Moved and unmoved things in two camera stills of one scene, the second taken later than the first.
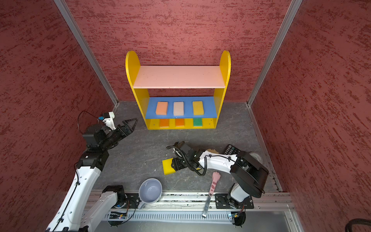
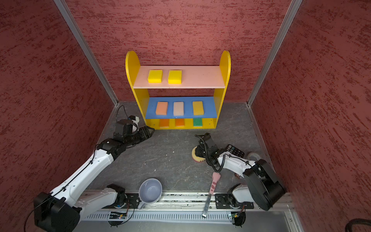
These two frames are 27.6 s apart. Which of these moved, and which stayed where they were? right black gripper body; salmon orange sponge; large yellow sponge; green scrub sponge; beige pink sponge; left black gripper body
Moved: right black gripper body; left black gripper body
Stayed: beige pink sponge; green scrub sponge; salmon orange sponge; large yellow sponge
